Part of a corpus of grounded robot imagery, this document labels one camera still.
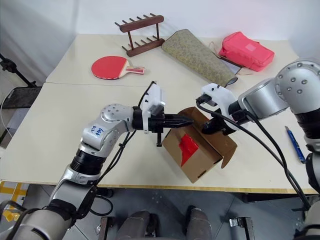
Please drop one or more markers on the red table tennis paddle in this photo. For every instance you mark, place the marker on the red table tennis paddle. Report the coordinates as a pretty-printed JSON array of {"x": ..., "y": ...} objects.
[{"x": 106, "y": 66}]

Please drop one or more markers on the green gold patterned fabric case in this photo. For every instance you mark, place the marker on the green gold patterned fabric case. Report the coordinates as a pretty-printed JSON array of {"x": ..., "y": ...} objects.
[{"x": 197, "y": 57}]

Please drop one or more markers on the blue pen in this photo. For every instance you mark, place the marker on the blue pen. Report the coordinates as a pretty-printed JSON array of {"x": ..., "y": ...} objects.
[{"x": 296, "y": 146}]

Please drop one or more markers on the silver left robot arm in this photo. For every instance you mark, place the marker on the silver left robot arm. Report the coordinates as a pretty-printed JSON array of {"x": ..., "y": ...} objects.
[{"x": 100, "y": 135}]

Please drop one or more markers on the pink fabric bag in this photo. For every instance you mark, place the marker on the pink fabric bag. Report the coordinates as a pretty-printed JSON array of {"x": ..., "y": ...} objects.
[{"x": 246, "y": 51}]

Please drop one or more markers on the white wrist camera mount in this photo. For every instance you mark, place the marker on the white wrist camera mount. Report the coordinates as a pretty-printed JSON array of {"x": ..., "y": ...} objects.
[
  {"x": 220, "y": 96},
  {"x": 155, "y": 98}
]

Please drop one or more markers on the rusty metal frame bracket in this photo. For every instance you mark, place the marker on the rusty metal frame bracket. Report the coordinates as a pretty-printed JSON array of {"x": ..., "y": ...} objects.
[{"x": 105, "y": 228}]

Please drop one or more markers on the metal caster bracket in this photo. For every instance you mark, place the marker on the metal caster bracket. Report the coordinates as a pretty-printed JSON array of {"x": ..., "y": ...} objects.
[{"x": 240, "y": 223}]

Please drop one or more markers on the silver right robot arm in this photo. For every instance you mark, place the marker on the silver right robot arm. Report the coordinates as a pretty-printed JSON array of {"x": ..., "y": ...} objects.
[{"x": 265, "y": 100}]

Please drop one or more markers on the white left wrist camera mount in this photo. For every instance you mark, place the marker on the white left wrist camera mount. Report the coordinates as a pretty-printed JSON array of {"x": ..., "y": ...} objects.
[{"x": 155, "y": 98}]

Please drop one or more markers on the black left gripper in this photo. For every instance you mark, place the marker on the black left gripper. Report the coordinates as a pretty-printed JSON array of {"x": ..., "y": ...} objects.
[{"x": 156, "y": 122}]

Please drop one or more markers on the red tape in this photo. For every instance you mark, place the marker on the red tape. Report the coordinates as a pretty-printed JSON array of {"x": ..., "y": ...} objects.
[{"x": 188, "y": 147}]

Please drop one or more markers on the dark wooden peg rack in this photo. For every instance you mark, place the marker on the dark wooden peg rack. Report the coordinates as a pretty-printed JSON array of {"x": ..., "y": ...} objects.
[{"x": 138, "y": 25}]

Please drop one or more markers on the dark rounded shape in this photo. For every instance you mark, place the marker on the dark rounded shape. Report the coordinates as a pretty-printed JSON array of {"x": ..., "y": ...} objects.
[
  {"x": 133, "y": 226},
  {"x": 200, "y": 223}
]

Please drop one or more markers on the black tripod stand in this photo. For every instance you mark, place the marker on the black tripod stand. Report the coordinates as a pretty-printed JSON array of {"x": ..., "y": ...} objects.
[{"x": 15, "y": 70}]

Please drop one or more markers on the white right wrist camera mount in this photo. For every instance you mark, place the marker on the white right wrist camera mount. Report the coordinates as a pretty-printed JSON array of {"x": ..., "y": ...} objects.
[{"x": 220, "y": 96}]

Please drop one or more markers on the black framed flat card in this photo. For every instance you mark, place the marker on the black framed flat card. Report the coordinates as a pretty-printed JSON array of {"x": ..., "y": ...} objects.
[{"x": 233, "y": 66}]

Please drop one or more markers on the brown cardboard box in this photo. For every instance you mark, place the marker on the brown cardboard box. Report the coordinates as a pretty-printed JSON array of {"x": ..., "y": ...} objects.
[{"x": 200, "y": 160}]

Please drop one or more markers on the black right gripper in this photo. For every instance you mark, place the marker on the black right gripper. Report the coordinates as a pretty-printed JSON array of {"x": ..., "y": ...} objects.
[{"x": 218, "y": 124}]

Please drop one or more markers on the yellow taped carton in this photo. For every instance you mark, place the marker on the yellow taped carton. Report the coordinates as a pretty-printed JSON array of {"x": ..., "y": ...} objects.
[{"x": 11, "y": 195}]

